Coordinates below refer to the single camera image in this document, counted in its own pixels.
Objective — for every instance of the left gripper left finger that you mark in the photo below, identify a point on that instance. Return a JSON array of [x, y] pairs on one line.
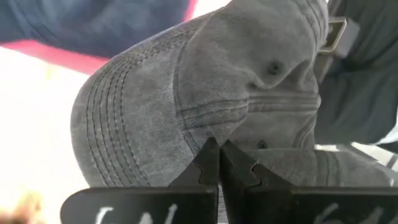
[[130, 196]]

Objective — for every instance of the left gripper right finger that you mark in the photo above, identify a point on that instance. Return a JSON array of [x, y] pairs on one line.
[[311, 202]]

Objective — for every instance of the black washed baseball cap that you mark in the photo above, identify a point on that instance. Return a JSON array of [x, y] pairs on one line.
[[149, 109], [367, 93]]

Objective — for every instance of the blue denim baseball cap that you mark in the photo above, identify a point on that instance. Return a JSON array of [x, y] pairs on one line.
[[77, 21]]

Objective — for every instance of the pink-red plastic bin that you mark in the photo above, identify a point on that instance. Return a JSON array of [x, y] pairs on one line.
[[62, 57]]

